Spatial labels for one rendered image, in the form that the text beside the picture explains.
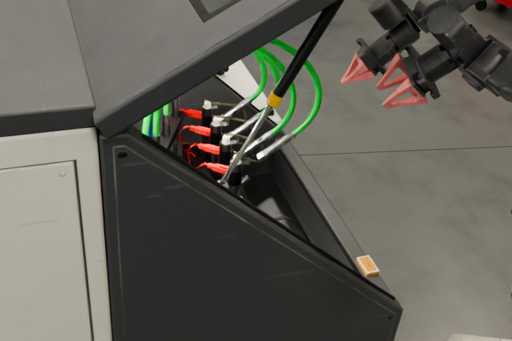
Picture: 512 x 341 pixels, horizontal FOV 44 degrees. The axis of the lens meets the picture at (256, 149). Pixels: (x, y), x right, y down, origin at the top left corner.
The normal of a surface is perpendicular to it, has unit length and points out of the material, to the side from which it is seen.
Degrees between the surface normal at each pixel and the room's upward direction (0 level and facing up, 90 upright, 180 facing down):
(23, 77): 0
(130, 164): 90
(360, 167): 0
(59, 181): 90
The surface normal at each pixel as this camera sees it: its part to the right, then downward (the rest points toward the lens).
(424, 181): 0.07, -0.83
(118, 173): 0.32, 0.55
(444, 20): -0.62, -0.36
